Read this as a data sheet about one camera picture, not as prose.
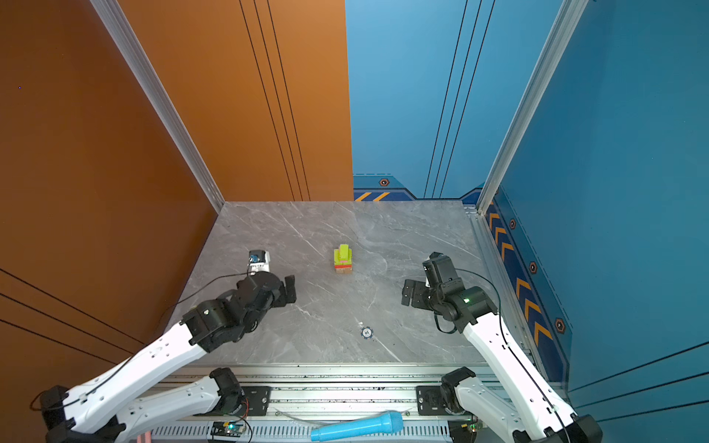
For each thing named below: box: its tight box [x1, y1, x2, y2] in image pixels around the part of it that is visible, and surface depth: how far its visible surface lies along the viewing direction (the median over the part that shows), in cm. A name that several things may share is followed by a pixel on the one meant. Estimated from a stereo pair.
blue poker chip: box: [360, 326, 374, 340], surface depth 87 cm
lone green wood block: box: [338, 243, 350, 262], surface depth 96 cm
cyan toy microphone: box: [310, 411, 405, 443], surface depth 69 cm
